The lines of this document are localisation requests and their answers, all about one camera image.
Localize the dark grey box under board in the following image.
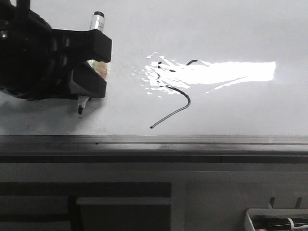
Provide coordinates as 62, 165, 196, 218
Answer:
77, 197, 171, 231

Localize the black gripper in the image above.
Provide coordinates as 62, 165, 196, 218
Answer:
0, 0, 107, 101

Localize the white marker tray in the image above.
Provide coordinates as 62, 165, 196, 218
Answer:
244, 208, 308, 231

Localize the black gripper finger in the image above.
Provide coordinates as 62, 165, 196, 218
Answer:
81, 29, 112, 62

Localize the white whiteboard marker with tape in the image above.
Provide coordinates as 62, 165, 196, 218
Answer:
77, 11, 110, 115

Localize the black marker in tray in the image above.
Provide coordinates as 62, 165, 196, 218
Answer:
253, 218, 308, 231

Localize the white whiteboard with aluminium frame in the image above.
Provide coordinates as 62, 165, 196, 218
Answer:
0, 0, 308, 163

